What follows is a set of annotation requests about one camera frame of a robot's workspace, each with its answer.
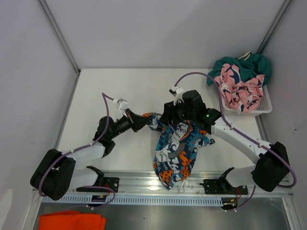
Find white slotted cable duct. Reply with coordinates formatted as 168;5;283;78
57;194;223;207

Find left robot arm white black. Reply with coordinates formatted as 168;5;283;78
30;109;151;201

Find pink patterned shorts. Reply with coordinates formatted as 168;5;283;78
214;63;265;113

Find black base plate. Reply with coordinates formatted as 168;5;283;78
76;177;120;193
199;179;248;195

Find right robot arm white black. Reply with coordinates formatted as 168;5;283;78
162;87;290;194

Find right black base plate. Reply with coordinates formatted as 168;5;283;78
199;179;248;195

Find teal green shorts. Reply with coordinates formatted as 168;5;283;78
208;52;272;85

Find patterned orange blue shorts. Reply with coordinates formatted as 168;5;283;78
143;113;215;190

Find aluminium mounting rail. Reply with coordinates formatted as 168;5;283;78
32;171;295;197

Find folded orange shorts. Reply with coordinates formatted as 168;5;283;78
38;210;106;230

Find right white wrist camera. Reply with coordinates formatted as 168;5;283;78
169;86;185;105

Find white plastic basket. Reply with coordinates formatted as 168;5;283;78
222;86;272;117

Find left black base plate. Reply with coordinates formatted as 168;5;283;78
76;177;120;193

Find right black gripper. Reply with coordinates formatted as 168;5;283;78
159;98;196;127

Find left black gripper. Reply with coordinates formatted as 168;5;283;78
108;108;151;139

